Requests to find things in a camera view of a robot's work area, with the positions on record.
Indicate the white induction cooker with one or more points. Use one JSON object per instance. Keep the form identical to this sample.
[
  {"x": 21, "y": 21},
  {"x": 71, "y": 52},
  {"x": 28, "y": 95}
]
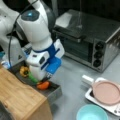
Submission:
[{"x": 114, "y": 109}]

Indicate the grey drawer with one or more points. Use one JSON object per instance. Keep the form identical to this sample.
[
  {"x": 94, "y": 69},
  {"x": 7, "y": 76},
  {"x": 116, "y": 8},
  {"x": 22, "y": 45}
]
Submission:
[{"x": 52, "y": 93}]

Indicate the orange toy carrot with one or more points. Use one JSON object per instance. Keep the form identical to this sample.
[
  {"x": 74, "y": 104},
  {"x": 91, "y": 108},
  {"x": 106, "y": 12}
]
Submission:
[{"x": 43, "y": 86}]

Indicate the yellow toy vegetable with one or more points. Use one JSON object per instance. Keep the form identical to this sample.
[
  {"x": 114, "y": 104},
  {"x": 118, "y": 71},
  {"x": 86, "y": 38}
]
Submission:
[{"x": 24, "y": 71}]

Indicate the teal bowl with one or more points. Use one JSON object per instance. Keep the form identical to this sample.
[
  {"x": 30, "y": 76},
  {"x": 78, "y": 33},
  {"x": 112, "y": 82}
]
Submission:
[{"x": 91, "y": 112}]

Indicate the blue and white gripper body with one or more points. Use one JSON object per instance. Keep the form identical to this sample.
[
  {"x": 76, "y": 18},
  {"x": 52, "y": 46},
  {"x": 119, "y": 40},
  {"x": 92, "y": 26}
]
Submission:
[{"x": 45, "y": 58}]

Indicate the silver toaster oven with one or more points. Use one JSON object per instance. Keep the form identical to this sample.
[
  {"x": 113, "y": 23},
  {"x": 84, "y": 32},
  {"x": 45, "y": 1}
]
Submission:
[{"x": 88, "y": 39}]

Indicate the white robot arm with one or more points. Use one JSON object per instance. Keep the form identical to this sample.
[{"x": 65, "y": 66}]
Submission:
[{"x": 26, "y": 36}]

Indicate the wooden drawer cabinet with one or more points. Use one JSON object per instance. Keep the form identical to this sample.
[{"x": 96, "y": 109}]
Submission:
[{"x": 22, "y": 101}]

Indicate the green toy vegetable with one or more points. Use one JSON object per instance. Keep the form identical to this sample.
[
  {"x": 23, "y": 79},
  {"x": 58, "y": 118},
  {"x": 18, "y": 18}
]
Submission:
[{"x": 32, "y": 78}]

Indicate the pink pan with lid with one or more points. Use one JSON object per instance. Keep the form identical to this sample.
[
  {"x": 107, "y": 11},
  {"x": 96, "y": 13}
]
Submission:
[{"x": 104, "y": 91}]

